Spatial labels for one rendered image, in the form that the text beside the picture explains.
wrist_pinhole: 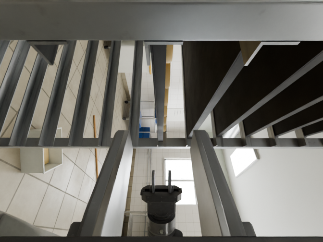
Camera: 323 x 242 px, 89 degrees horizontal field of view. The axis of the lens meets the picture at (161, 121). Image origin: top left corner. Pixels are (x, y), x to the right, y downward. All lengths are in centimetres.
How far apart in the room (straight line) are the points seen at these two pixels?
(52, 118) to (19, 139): 11
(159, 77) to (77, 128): 45
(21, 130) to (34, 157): 74
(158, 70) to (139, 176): 518
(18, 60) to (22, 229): 62
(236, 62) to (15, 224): 45
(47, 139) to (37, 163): 80
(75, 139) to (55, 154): 101
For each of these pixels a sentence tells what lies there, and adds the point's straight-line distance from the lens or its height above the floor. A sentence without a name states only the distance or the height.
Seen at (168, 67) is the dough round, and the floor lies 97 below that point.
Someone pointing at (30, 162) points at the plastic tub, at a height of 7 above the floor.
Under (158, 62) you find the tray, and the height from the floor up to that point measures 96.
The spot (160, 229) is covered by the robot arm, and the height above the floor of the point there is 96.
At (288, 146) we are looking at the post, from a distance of 67.
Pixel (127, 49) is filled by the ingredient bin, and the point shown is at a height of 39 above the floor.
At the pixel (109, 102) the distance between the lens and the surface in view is 60.
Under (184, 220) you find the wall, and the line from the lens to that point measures 511.
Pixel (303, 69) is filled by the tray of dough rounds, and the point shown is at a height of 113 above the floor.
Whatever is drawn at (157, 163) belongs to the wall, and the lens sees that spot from 544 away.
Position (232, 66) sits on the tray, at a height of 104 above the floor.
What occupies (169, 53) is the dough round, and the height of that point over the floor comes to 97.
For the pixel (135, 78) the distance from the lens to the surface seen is 63.
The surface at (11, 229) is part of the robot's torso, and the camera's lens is 45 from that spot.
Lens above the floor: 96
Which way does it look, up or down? level
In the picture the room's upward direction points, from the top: 90 degrees clockwise
